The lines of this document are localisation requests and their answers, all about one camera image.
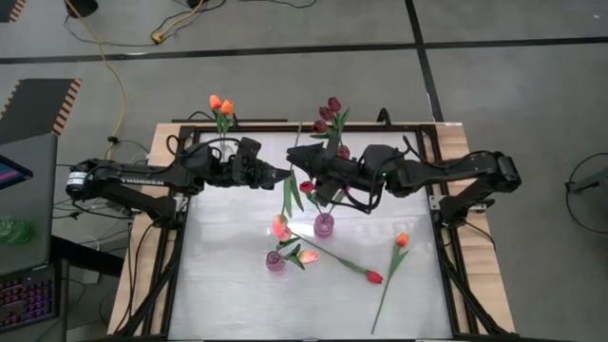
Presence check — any black foam mat striped edge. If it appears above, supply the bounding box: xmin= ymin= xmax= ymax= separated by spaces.
xmin=0 ymin=0 xmax=28 ymax=24
xmin=0 ymin=78 xmax=83 ymax=146

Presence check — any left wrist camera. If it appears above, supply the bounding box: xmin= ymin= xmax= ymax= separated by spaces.
xmin=236 ymin=136 xmax=264 ymax=161

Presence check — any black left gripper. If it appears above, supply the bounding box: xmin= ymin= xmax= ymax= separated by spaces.
xmin=226 ymin=159 xmax=293 ymax=190

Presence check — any black round object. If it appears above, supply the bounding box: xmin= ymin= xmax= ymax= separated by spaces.
xmin=64 ymin=0 xmax=100 ymax=19

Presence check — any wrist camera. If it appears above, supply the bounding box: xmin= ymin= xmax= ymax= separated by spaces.
xmin=321 ymin=176 xmax=345 ymax=207
xmin=236 ymin=136 xmax=264 ymax=161

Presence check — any pink artificial tulip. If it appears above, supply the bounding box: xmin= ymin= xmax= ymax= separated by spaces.
xmin=275 ymin=226 xmax=294 ymax=260
xmin=282 ymin=244 xmax=321 ymax=271
xmin=272 ymin=121 xmax=306 ymax=230

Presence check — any pink ribbed glass vase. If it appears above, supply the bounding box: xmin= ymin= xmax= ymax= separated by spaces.
xmin=313 ymin=212 xmax=336 ymax=238

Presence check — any black tablet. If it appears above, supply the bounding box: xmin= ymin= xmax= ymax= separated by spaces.
xmin=0 ymin=154 xmax=34 ymax=191

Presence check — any orange artificial tulip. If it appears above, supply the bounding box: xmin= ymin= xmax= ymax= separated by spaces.
xmin=209 ymin=93 xmax=229 ymax=148
xmin=370 ymin=232 xmax=411 ymax=336
xmin=220 ymin=98 xmax=237 ymax=148

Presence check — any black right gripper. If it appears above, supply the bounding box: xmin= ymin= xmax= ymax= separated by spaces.
xmin=286 ymin=142 xmax=371 ymax=194

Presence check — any clear glass bottle vase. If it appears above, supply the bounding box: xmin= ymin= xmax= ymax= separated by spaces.
xmin=217 ymin=139 xmax=238 ymax=162

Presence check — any dark red artificial tulip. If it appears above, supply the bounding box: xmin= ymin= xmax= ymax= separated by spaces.
xmin=311 ymin=119 xmax=341 ymax=143
xmin=318 ymin=105 xmax=341 ymax=143
xmin=327 ymin=96 xmax=351 ymax=143

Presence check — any pink wavy glass vase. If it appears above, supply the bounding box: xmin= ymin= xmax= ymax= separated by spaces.
xmin=265 ymin=250 xmax=287 ymax=273

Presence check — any green plastic bottle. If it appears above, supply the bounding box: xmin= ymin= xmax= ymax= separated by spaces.
xmin=0 ymin=216 xmax=35 ymax=246

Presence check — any yellow cable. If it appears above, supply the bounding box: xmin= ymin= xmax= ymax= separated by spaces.
xmin=150 ymin=0 xmax=206 ymax=45
xmin=64 ymin=0 xmax=127 ymax=162

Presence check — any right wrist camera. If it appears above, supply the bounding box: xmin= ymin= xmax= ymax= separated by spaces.
xmin=321 ymin=176 xmax=345 ymax=207

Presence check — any grey desk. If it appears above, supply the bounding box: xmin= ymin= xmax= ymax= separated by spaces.
xmin=0 ymin=133 xmax=59 ymax=279

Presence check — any black metal table frame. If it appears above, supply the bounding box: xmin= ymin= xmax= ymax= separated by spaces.
xmin=116 ymin=121 xmax=517 ymax=342

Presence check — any keyboard with purple lights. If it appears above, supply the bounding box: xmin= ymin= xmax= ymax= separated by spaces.
xmin=0 ymin=264 xmax=62 ymax=334

